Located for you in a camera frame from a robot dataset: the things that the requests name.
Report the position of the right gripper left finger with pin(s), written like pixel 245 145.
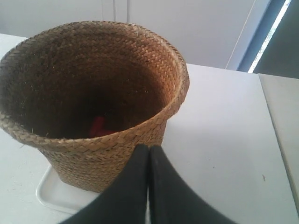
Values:
pixel 124 200

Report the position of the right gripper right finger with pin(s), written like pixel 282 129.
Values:
pixel 171 200

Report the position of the brown woven wicker basket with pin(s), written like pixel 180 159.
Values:
pixel 54 84

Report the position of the white plastic tray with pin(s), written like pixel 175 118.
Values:
pixel 55 194

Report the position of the white cabinet doors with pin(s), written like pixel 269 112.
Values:
pixel 213 33

